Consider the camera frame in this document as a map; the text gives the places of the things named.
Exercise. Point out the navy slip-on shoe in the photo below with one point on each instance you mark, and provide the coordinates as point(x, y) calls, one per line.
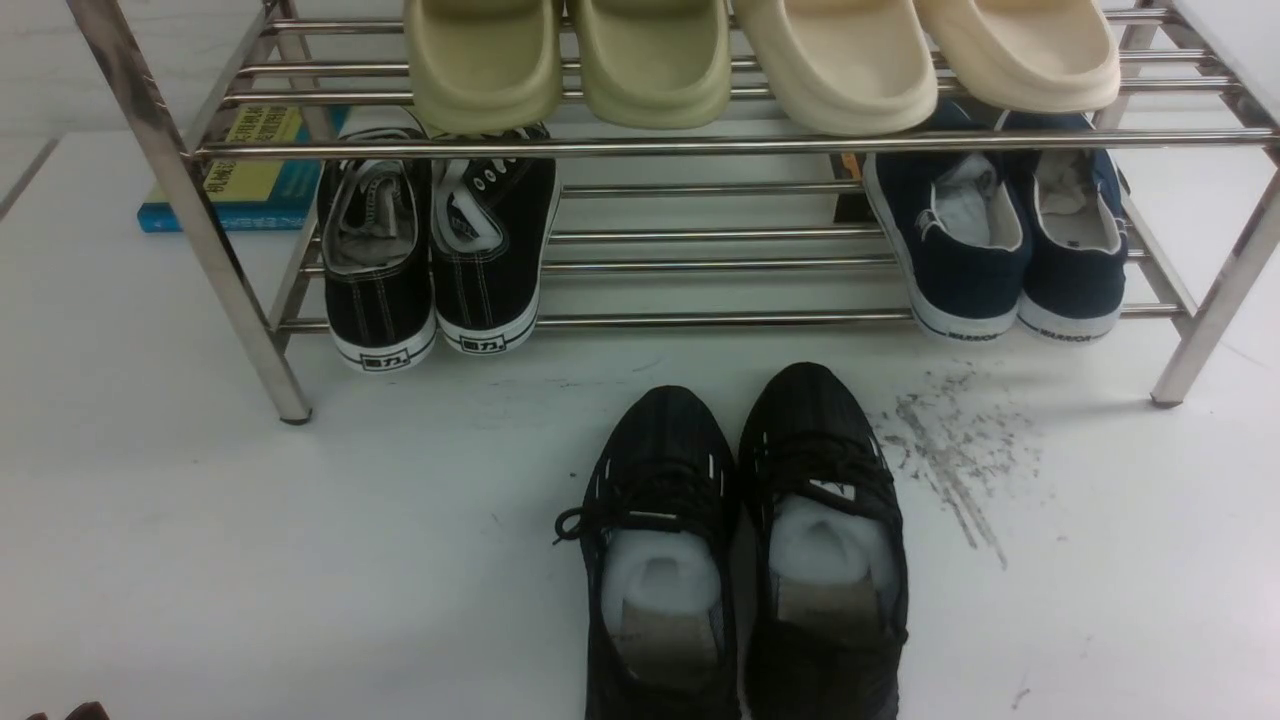
point(959, 234)
point(1069, 204)

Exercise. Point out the stainless steel shoe rack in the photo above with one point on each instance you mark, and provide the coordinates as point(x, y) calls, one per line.
point(273, 64)

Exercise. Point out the left black knit sneaker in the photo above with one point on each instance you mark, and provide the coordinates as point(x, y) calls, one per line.
point(655, 529)

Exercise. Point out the black knit sneaker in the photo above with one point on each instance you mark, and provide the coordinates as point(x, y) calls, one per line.
point(655, 529)
point(831, 573)

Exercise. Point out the right black canvas sneaker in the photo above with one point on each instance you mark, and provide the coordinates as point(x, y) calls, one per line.
point(490, 224)

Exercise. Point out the black canvas sneaker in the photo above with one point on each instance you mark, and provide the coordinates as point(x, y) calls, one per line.
point(373, 225)
point(490, 224)

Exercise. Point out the right olive green slipper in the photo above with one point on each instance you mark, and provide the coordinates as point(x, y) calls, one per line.
point(654, 64)

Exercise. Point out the olive green slipper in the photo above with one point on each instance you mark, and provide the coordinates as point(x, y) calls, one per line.
point(479, 67)
point(654, 64)

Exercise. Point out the right black knit sneaker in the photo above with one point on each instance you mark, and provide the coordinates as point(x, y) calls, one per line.
point(831, 573)

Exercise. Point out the left black canvas sneaker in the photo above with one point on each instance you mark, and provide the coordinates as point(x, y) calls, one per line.
point(373, 225)

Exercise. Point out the left olive green slipper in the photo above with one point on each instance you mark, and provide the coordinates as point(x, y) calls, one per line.
point(479, 67)

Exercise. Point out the left cream slipper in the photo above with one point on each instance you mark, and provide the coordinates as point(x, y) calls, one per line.
point(844, 68)

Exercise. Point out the cream slipper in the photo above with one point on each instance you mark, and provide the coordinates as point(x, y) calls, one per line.
point(1048, 57)
point(844, 68)

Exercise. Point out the yellow and blue book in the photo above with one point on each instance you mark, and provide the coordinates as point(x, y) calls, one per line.
point(262, 195)

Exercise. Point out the right cream slipper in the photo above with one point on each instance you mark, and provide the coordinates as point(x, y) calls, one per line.
point(1048, 57)

